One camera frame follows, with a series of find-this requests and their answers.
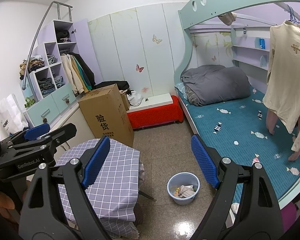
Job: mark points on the white board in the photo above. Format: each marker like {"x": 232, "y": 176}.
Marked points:
{"x": 152, "y": 101}

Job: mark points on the lavender teal stair cabinet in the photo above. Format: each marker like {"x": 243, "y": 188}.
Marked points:
{"x": 65, "y": 98}

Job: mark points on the black cloth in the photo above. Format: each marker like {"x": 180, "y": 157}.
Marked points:
{"x": 112, "y": 83}

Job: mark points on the black folded clothes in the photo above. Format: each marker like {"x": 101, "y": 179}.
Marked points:
{"x": 62, "y": 33}

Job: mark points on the small cardboard box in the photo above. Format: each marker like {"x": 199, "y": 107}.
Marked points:
{"x": 125, "y": 102}

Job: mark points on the pink hanging garment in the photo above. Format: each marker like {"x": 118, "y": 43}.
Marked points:
{"x": 271, "y": 122}

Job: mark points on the pine cone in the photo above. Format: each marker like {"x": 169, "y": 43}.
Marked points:
{"x": 67, "y": 101}
{"x": 45, "y": 120}

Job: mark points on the grey metal handrail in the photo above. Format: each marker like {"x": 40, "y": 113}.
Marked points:
{"x": 58, "y": 12}

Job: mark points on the blue checked pillow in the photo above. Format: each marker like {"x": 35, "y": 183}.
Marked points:
{"x": 181, "y": 87}

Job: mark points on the purple cloth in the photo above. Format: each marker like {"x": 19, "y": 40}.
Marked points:
{"x": 288, "y": 217}

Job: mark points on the cream hanging jacket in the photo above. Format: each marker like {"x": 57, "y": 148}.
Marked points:
{"x": 70, "y": 75}

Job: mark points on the large cardboard box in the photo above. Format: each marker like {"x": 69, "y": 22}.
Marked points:
{"x": 107, "y": 115}

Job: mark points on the teal bunk bed frame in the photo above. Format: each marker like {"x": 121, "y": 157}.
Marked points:
{"x": 190, "y": 52}

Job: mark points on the dark folded clothes pile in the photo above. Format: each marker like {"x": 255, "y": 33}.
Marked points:
{"x": 46, "y": 85}

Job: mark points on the folded denim clothes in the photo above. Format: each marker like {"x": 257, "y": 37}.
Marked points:
{"x": 58, "y": 80}

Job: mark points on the small blue box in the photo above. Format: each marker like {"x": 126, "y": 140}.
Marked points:
{"x": 261, "y": 43}

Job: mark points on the green plastic plant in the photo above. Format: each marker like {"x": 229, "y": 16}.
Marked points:
{"x": 29, "y": 101}

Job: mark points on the black hanging coat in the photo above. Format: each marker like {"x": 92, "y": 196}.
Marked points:
{"x": 86, "y": 67}

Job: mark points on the white plastic bag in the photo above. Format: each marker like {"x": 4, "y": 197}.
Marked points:
{"x": 135, "y": 98}

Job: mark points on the beige cloth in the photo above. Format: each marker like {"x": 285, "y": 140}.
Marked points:
{"x": 227, "y": 18}

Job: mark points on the lavender bed shelf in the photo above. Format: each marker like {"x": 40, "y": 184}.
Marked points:
{"x": 250, "y": 55}

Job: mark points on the orange butterfly sticker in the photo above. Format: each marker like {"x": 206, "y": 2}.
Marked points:
{"x": 213, "y": 58}

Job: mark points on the brown clothes pile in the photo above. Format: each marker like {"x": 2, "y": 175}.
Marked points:
{"x": 31, "y": 65}

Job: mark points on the black table leg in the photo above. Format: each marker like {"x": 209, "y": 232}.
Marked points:
{"x": 147, "y": 196}

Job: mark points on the green hanging jacket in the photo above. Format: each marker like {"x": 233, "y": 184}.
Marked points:
{"x": 84, "y": 77}

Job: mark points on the cream butterfly sticker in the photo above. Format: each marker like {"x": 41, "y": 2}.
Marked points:
{"x": 157, "y": 39}

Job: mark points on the brown butterfly sticker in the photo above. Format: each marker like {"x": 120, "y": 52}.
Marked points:
{"x": 195, "y": 44}

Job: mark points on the grey checked tablecloth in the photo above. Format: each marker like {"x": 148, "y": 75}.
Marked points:
{"x": 115, "y": 175}

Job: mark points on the grey folded clothes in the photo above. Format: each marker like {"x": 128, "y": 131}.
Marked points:
{"x": 52, "y": 59}

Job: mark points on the yellow hanging jacket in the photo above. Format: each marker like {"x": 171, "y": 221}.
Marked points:
{"x": 78, "y": 81}

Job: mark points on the cream hanging shirt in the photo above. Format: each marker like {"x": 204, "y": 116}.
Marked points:
{"x": 287, "y": 80}

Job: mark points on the white low cabinet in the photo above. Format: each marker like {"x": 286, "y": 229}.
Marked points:
{"x": 73, "y": 122}

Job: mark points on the blue plastic bin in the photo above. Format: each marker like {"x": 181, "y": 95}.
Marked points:
{"x": 183, "y": 201}

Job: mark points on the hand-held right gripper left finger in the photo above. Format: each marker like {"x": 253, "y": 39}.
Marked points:
{"x": 97, "y": 162}

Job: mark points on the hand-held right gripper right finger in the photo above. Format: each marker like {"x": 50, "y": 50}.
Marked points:
{"x": 203, "y": 160}

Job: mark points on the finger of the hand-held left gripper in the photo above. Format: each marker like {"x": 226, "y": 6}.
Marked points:
{"x": 62, "y": 133}
{"x": 36, "y": 131}

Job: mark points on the person's left hand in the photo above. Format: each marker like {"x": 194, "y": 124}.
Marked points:
{"x": 0, "y": 202}

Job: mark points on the pink flower sticker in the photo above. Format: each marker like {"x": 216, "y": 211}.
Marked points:
{"x": 145, "y": 89}

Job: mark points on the dark dotted cushion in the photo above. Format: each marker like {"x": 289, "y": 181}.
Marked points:
{"x": 139, "y": 215}

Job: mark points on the white panelled wardrobe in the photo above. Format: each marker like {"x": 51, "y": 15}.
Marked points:
{"x": 120, "y": 55}

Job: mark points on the red covered low bench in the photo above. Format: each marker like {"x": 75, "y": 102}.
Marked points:
{"x": 155, "y": 116}

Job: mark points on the pink butterfly sticker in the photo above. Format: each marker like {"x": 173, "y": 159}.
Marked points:
{"x": 139, "y": 68}

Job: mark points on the clothes hanger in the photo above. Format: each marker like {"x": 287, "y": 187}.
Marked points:
{"x": 293, "y": 17}

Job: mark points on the grey quilt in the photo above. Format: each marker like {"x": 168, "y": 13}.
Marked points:
{"x": 215, "y": 85}

